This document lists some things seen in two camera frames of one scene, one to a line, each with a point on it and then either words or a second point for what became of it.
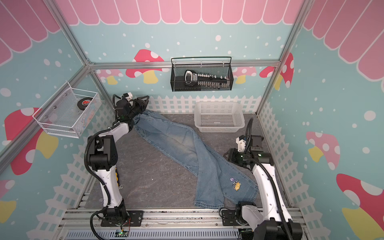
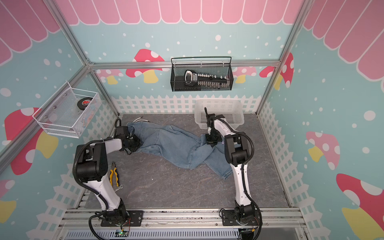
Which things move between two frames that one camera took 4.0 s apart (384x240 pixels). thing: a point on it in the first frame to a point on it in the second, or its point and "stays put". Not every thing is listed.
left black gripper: x=141 y=103 to x=139 y=142
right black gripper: x=232 y=156 to x=208 y=141
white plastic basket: x=218 y=116 stays put
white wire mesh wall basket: x=61 y=116 stays put
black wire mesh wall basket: x=198 y=77 stays put
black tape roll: x=83 y=103 stays put
